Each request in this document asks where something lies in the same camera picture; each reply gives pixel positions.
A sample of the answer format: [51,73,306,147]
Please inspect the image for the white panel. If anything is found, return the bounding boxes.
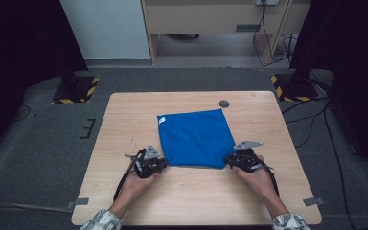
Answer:
[58,0,151,61]

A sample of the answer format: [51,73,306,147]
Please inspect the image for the person's right hand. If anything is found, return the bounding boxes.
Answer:
[236,154,281,206]

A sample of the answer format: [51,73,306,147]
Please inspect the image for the long black floor cable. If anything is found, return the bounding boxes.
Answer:
[322,106,357,230]

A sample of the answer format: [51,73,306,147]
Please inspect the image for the black yellow-striped stand base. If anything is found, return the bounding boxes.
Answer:
[52,75,101,104]
[270,73,320,103]

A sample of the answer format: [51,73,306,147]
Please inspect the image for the black curtain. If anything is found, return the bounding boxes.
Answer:
[0,0,89,167]
[288,0,368,175]

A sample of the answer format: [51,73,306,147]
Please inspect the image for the person's left hand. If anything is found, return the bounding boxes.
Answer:
[120,172,157,206]

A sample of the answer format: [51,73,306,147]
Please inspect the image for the dark object under desk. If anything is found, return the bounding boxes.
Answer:
[165,33,201,41]

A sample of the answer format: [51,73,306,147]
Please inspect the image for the hand-held gripper cable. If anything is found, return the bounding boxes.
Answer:
[261,158,281,197]
[112,152,142,202]

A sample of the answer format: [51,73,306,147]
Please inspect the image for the right hand-held gripper cable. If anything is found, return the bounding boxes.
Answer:
[261,158,281,197]

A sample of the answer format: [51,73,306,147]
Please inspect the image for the thin black floor cable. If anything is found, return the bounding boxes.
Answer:
[11,104,32,123]

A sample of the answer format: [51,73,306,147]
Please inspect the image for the blue cloth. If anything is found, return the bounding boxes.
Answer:
[156,108,237,170]

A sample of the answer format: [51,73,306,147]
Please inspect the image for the black hanging cables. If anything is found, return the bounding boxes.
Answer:
[251,3,296,69]

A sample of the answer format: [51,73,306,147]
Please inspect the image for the left hand-held gripper cable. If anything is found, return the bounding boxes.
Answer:
[112,152,142,202]

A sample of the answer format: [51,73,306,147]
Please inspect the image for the grey tape piece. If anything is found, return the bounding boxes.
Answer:
[302,196,327,207]
[66,197,90,211]

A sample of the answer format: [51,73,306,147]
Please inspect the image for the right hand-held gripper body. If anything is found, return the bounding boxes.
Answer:
[232,140,264,173]

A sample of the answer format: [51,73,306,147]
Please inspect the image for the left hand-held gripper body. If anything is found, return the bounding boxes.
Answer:
[124,144,166,179]

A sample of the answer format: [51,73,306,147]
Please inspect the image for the beige wooden desk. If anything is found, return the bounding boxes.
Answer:
[140,0,312,67]

